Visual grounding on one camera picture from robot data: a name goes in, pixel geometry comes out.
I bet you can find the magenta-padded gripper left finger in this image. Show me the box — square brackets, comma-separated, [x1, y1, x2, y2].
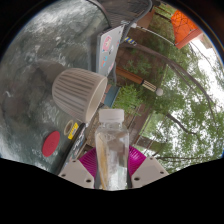
[58, 147, 98, 189]

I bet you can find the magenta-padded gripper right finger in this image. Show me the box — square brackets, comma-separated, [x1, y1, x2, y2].
[126, 145, 170, 189]

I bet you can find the clear white-capped drink bottle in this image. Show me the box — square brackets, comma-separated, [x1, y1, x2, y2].
[94, 108, 130, 191]

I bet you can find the yellow sticker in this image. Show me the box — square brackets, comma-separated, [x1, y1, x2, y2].
[67, 122, 80, 140]

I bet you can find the beige tape roll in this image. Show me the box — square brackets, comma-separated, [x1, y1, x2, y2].
[63, 119, 77, 136]

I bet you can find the flat round red coaster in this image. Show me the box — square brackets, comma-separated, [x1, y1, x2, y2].
[41, 130, 62, 158]

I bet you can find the forked dark-trunk tree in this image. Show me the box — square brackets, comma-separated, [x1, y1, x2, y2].
[143, 83, 224, 171]

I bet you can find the green plant in blue pot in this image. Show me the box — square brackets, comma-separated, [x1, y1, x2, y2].
[103, 83, 144, 116]

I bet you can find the white ribbed mug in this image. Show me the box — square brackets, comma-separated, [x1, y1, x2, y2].
[51, 67, 109, 124]

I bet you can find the slender grey-trunk tree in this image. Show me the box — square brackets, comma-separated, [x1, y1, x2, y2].
[128, 41, 224, 141]

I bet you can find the silver laptop with stickers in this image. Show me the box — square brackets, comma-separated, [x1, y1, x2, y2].
[95, 24, 126, 78]

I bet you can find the yellow blue striped cone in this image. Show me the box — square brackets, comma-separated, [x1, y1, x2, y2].
[123, 35, 138, 47]

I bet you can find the orange canopy tent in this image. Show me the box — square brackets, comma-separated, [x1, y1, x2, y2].
[170, 9, 204, 50]

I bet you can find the wooden lamp post with globe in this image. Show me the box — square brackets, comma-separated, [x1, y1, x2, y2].
[115, 64, 164, 97]

